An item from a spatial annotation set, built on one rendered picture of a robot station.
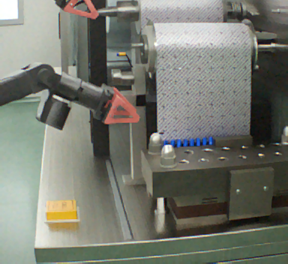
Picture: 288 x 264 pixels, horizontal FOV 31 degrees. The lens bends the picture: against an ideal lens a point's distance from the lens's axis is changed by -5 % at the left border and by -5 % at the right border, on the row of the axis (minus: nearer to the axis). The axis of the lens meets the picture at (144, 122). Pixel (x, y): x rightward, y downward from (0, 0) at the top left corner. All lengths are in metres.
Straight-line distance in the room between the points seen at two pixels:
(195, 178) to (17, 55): 5.84
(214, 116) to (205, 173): 0.22
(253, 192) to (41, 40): 5.83
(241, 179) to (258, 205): 0.08
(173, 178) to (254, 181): 0.18
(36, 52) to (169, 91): 5.62
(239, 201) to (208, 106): 0.27
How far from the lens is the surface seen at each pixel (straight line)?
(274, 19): 1.39
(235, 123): 1.33
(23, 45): 6.85
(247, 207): 1.17
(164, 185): 1.12
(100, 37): 1.57
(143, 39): 1.28
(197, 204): 1.17
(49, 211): 1.20
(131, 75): 1.34
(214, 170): 1.14
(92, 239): 1.11
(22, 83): 1.18
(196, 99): 1.29
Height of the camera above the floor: 1.40
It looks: 14 degrees down
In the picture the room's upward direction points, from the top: 1 degrees counter-clockwise
